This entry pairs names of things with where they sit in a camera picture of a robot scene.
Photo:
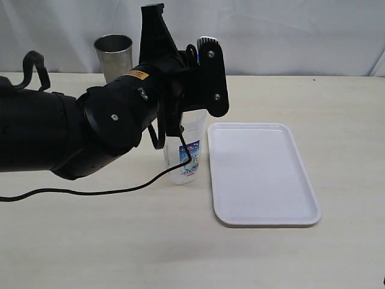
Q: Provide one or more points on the clear tall plastic container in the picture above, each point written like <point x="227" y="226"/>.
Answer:
<point x="193" y="123"/>

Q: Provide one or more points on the white rectangular plastic tray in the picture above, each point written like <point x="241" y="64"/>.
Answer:
<point x="258" y="177"/>

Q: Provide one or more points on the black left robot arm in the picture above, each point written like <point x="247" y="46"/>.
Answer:
<point x="75" y="137"/>

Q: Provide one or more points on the stainless steel tumbler cup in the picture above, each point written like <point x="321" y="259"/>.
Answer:
<point x="114" y="52"/>

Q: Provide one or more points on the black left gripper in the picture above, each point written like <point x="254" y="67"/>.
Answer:
<point x="200" y="84"/>

